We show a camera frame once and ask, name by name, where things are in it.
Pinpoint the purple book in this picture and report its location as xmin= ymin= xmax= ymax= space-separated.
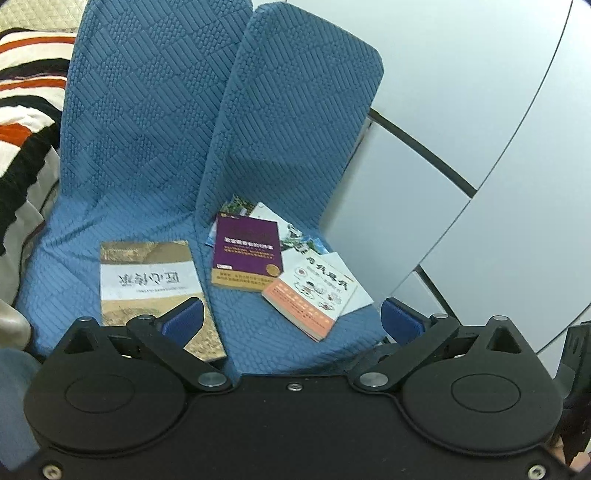
xmin=210 ymin=213 xmax=284 ymax=293

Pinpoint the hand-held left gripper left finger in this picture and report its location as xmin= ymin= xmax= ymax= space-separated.
xmin=53 ymin=298 xmax=234 ymax=393

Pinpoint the blue quilted cushion cover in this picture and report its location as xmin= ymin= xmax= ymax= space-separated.
xmin=14 ymin=0 xmax=386 ymax=374

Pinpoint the plain white booklet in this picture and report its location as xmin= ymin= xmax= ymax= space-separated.
xmin=337 ymin=265 xmax=375 ymax=319

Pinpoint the white and orange book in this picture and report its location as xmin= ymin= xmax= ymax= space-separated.
xmin=262 ymin=251 xmax=360 ymax=342

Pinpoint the grey cloth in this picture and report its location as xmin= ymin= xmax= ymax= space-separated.
xmin=0 ymin=348 xmax=43 ymax=467

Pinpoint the beige quilted mat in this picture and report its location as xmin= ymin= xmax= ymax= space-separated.
xmin=0 ymin=0 xmax=88 ymax=34

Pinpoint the cream cloth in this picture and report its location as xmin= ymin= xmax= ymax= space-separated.
xmin=0 ymin=148 xmax=63 ymax=356

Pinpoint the orange black white striped blanket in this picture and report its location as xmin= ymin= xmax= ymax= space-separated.
xmin=0 ymin=28 xmax=77 ymax=259

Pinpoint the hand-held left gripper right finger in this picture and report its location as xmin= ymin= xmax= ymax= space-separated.
xmin=348 ymin=298 xmax=536 ymax=393

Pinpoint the gold and white book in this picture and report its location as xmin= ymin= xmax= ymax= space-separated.
xmin=99 ymin=240 xmax=227 ymax=363

